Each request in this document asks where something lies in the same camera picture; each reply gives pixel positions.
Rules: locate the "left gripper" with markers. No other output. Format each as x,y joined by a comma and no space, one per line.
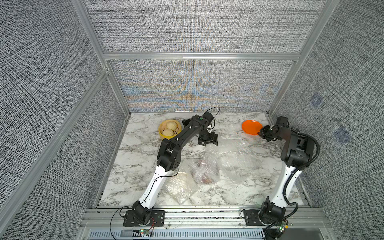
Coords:
213,139

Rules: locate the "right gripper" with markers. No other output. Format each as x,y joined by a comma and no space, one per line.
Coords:
261,133

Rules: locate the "bubble dark red plate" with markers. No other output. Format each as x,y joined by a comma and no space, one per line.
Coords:
205,171

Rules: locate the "bubble wrap around orange plate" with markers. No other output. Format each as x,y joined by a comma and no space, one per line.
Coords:
231,159

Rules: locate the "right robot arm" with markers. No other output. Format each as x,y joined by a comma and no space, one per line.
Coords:
300,150

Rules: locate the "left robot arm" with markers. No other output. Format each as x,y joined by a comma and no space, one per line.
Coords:
169,159

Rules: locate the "bubble wrapped white plate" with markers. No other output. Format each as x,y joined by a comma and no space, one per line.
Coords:
181,187

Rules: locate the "black cup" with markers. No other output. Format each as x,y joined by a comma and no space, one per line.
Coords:
186,122

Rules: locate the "upper steamed bun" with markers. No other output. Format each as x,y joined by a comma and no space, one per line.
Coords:
172,125

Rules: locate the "steamed bun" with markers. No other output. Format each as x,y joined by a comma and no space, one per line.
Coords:
168,132
172,125

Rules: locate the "lower steamed bun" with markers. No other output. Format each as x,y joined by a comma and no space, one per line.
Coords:
168,132

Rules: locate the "yellow bamboo steamer basket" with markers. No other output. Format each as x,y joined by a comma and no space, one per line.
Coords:
163,126

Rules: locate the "right base circuit board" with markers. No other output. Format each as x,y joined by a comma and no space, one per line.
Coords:
281,229

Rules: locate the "base circuit board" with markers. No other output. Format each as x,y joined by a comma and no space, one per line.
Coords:
281,229
144,232

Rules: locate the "left base circuit board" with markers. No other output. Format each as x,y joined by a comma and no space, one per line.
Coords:
144,232

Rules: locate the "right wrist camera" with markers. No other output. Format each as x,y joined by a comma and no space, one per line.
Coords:
282,122

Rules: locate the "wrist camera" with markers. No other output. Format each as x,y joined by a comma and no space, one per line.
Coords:
210,118
282,122

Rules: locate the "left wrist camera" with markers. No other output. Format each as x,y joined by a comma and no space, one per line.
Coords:
210,118

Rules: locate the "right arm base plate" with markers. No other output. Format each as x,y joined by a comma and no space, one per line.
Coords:
251,217

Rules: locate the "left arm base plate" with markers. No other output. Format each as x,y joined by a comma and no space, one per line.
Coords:
151,219

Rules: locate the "aluminium front rail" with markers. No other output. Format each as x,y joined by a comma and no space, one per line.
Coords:
201,218

